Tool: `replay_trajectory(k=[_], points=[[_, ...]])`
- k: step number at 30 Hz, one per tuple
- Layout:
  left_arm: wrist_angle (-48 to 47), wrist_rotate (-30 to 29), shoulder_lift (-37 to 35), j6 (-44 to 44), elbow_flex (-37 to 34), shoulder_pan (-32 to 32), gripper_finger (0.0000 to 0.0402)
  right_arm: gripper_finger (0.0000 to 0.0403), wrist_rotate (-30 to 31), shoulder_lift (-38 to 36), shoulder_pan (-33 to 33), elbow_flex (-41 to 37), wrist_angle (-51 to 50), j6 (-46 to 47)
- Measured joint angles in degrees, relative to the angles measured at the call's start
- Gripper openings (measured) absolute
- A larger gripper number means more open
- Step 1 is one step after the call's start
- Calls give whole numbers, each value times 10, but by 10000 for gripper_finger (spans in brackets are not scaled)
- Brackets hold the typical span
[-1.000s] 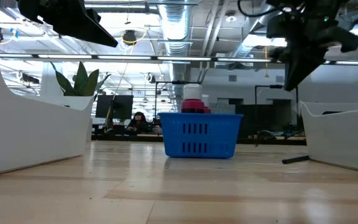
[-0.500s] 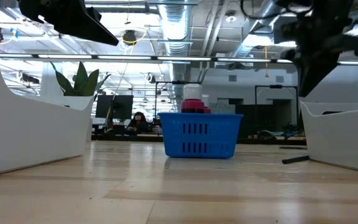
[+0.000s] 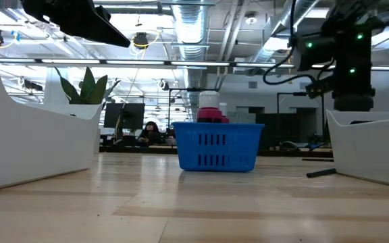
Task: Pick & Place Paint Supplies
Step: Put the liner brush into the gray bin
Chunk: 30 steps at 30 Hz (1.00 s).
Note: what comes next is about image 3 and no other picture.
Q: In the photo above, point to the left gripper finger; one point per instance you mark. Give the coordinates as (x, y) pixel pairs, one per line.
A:
(90, 27)

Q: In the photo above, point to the red paint bottle white cap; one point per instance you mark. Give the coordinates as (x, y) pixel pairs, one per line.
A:
(223, 109)

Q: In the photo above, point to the white plastic bin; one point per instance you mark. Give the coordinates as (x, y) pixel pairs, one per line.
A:
(29, 145)

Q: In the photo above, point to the pink paint bottle white cap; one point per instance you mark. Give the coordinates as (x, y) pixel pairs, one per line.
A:
(209, 99)

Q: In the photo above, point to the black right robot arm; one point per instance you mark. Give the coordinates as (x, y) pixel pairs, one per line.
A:
(353, 50)

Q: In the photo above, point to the long ceiling light bar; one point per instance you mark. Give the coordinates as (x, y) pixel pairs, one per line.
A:
(69, 61)

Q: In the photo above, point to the grey plastic bin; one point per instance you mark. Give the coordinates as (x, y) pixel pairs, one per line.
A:
(373, 152)

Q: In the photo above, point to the green plant in white pot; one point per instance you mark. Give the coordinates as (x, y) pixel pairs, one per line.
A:
(90, 89)

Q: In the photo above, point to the black computer monitor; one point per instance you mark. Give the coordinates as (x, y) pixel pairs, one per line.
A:
(113, 116)
(134, 116)

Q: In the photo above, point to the person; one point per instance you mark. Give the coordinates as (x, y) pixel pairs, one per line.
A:
(150, 135)

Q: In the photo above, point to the blue plastic basket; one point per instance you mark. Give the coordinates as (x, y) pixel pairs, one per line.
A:
(187, 148)

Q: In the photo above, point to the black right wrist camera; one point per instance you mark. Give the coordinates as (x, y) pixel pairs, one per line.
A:
(319, 88)

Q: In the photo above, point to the silver ventilation duct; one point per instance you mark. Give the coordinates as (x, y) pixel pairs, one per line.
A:
(191, 30)

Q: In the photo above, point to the black aluminium table frame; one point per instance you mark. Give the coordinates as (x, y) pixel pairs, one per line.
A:
(130, 151)

